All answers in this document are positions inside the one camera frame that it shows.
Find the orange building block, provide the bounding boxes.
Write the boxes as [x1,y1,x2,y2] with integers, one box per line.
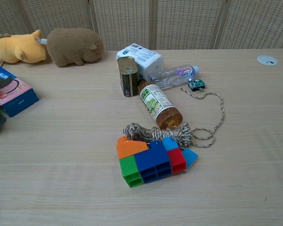
[116,136,149,160]

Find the light blue building block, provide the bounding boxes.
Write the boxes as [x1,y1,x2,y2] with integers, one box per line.
[182,147,199,170]
[161,138,180,151]

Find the dark blue building block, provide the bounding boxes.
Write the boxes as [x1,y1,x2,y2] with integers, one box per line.
[133,141,173,184]

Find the green building block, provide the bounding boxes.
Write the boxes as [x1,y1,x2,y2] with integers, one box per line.
[119,155,145,188]

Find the red building block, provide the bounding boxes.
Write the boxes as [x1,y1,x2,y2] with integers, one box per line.
[167,148,187,175]

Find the amber drink bottle with label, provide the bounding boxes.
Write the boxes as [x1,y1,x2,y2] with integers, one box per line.
[137,79,183,130]

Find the dark green rectangular tin can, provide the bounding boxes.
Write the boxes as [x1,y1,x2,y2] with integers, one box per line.
[117,56,140,98]

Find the clear plastic water bottle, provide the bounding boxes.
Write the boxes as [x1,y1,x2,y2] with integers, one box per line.
[149,65,200,91]

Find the white tissue pack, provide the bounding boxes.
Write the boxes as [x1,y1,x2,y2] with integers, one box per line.
[116,43,164,80]

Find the beige perforated folding screen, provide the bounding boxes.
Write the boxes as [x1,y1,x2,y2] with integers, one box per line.
[0,0,283,51]

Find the brown plush capybara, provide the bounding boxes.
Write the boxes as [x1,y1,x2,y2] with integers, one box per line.
[46,28,105,68]

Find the blue and pink cardboard box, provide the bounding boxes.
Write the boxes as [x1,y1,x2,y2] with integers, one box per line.
[0,66,40,118]

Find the yellow plush toy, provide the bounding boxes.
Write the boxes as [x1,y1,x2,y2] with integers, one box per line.
[0,29,49,64]

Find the braided beige rope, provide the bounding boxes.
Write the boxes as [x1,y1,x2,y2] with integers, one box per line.
[122,87,226,151]

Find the grey table cable grommet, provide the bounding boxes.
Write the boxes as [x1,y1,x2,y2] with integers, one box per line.
[257,55,279,66]

